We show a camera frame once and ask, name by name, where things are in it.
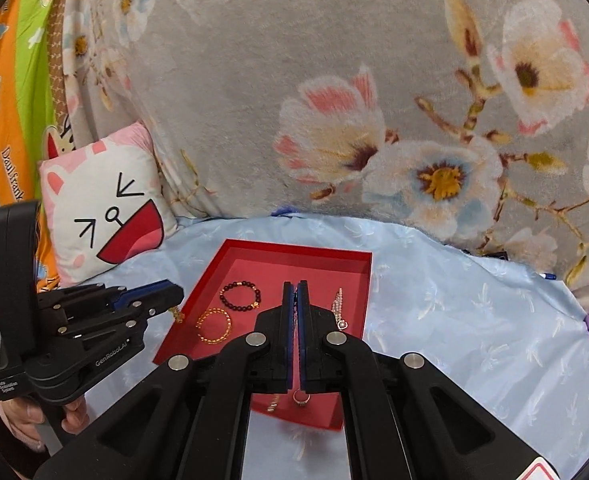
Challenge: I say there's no pearl bracelet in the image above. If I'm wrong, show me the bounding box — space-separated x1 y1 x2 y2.
331 287 350 332

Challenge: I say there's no grey floral blanket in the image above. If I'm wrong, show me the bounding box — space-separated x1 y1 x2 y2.
59 0 589 301

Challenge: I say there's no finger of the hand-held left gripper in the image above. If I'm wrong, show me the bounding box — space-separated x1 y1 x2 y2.
39 281 186 322
57 305 176 347

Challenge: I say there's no black bead bracelet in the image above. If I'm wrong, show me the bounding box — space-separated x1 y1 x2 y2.
219 282 262 312

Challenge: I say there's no red cardboard box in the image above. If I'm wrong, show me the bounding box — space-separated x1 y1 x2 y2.
152 239 374 432

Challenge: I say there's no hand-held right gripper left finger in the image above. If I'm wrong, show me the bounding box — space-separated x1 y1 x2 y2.
34 282 295 480

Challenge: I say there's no cartoon face pillow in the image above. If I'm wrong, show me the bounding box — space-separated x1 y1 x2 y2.
38 121 178 286

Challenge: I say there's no person's left hand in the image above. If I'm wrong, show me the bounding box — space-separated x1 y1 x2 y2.
0 395 91 456

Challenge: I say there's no gold bangle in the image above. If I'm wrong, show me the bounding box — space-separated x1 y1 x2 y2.
196 309 232 347

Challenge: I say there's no colourful cartoon printed sheet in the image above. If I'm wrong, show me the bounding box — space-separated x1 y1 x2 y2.
0 0 75 396

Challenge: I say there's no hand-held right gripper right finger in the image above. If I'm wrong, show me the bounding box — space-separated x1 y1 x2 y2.
297 280 536 480

